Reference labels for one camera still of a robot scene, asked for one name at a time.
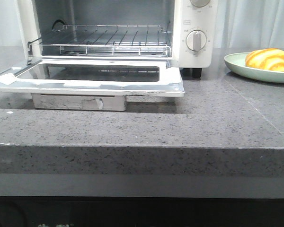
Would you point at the glass oven door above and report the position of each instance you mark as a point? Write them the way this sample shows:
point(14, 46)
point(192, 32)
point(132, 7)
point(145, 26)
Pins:
point(94, 78)

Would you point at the yellow striped croissant bread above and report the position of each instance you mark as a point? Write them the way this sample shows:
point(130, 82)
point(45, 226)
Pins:
point(266, 59)

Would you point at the white Toshiba toaster oven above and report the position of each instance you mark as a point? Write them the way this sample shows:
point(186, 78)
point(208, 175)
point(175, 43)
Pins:
point(179, 16)

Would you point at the grey timer knob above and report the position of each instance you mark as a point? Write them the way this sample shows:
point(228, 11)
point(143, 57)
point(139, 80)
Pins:
point(196, 40)

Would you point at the light green plate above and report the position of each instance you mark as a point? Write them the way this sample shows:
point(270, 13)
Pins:
point(236, 63)

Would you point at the grey temperature knob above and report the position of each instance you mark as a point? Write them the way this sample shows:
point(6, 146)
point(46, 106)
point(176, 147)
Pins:
point(199, 3)

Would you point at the silver oven door handle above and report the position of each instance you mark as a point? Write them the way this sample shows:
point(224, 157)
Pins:
point(77, 102)

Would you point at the metal wire oven rack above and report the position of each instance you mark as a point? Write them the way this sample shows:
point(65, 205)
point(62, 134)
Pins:
point(104, 40)

